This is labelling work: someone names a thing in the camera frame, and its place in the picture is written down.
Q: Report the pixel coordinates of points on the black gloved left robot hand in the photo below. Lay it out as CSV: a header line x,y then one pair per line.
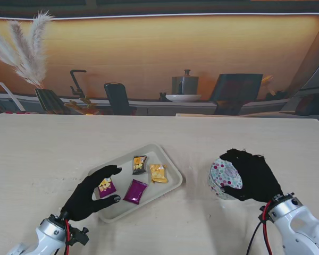
x,y
79,202

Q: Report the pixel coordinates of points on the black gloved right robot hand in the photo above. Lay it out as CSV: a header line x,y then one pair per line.
x,y
258,178

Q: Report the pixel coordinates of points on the purple cookie packet with picture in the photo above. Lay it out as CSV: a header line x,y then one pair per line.
x,y
108,190

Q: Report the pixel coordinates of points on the round polka dot box lid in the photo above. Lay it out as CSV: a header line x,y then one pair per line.
x,y
226,172

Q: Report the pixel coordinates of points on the round polka dot cookie box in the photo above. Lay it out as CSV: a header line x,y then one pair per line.
x,y
215,191

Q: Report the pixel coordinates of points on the plain purple cookie packet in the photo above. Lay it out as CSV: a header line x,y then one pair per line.
x,y
135,192

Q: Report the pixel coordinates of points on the dark brown cookie packet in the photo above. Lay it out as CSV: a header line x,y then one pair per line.
x,y
139,166

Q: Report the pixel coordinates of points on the beige rectangular tray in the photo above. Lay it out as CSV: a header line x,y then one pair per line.
x,y
155,191

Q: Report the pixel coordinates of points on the yellow cookie packet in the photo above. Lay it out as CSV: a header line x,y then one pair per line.
x,y
158,174

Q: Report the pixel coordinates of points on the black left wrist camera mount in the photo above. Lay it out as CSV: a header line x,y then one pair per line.
x,y
79,236

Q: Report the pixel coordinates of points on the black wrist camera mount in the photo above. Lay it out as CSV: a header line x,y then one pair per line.
x,y
79,236
262,213

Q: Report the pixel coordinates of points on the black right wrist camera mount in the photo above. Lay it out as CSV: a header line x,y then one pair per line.
x,y
262,213

